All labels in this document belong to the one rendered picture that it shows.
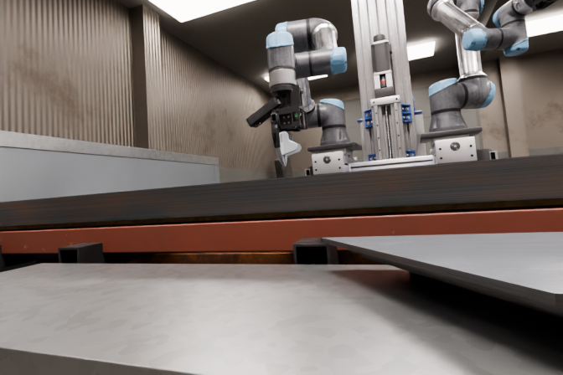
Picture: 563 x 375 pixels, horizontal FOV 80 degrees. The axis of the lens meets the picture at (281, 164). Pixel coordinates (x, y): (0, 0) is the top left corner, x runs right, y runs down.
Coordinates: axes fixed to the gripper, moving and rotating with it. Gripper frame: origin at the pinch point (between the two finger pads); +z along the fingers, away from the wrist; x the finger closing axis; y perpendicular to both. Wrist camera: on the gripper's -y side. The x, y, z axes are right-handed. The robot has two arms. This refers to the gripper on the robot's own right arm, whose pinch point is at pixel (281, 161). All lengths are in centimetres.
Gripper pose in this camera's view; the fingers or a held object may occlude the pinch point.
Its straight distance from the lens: 91.1
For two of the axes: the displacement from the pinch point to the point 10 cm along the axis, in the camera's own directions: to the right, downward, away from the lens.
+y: 9.4, -0.9, -3.3
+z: 0.7, 9.9, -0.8
